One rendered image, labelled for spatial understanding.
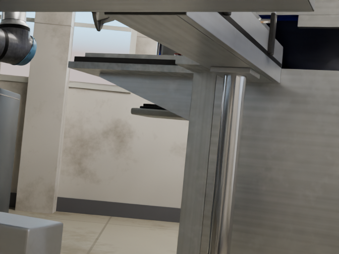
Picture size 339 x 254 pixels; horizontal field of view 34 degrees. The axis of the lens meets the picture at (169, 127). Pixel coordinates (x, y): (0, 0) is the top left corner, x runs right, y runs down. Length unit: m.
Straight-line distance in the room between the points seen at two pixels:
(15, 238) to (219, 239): 0.59
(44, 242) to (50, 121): 3.82
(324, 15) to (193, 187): 0.54
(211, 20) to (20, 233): 0.41
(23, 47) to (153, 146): 2.75
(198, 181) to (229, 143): 0.28
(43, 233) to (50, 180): 3.82
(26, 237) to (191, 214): 0.80
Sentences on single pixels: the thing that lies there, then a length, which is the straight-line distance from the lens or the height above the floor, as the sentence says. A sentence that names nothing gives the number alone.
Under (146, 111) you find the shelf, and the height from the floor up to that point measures 0.79.
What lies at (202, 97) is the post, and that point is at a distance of 1.44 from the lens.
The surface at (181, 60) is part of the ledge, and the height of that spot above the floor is 0.87.
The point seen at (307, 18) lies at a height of 1.01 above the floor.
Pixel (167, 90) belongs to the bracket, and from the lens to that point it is 1.59.
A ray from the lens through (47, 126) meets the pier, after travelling 4.53.
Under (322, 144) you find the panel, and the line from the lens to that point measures 1.37.
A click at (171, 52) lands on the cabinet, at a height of 1.09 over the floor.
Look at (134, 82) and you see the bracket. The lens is 1.63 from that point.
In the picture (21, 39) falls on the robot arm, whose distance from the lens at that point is 2.02.
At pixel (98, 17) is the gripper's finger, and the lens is 1.73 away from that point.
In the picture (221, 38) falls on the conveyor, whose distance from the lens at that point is 0.90.
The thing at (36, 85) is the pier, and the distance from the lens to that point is 4.57.
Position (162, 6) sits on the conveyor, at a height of 0.84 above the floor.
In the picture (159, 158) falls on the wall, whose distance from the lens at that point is 4.62.
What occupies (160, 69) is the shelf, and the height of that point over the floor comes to 0.87.
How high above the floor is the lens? 0.67
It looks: 2 degrees up
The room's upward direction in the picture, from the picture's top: 5 degrees clockwise
